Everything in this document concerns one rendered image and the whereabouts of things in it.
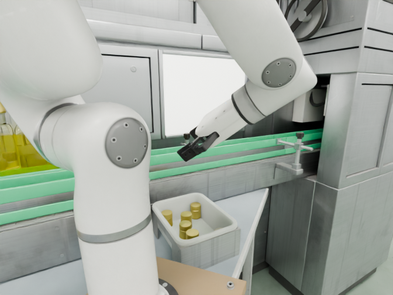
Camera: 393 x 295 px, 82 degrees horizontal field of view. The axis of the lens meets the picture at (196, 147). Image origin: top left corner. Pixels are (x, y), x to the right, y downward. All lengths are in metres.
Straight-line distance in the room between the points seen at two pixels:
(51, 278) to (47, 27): 0.56
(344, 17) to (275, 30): 0.90
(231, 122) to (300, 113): 0.98
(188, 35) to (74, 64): 0.76
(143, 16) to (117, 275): 0.83
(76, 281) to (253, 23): 0.62
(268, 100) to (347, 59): 0.74
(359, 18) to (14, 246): 1.28
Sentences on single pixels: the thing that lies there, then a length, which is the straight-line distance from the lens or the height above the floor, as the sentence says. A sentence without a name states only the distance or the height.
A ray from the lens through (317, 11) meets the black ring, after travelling 1.26.
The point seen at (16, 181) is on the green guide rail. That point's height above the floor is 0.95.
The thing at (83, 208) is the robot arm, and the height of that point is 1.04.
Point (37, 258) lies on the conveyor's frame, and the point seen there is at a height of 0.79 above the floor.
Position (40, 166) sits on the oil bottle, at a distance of 0.74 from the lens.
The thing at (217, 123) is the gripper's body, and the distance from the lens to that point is 0.44.
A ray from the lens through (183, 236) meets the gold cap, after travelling 0.67.
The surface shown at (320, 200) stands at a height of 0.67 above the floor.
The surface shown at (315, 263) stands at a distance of 1.42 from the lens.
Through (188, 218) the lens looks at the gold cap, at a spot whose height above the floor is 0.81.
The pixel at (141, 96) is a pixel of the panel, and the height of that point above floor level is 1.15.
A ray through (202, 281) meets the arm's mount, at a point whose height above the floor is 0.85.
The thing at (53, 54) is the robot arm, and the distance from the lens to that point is 0.26.
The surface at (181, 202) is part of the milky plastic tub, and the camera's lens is 0.75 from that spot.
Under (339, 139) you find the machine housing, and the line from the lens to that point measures 1.14.
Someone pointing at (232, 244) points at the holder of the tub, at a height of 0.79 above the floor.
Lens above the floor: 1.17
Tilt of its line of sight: 14 degrees down
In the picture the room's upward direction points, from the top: straight up
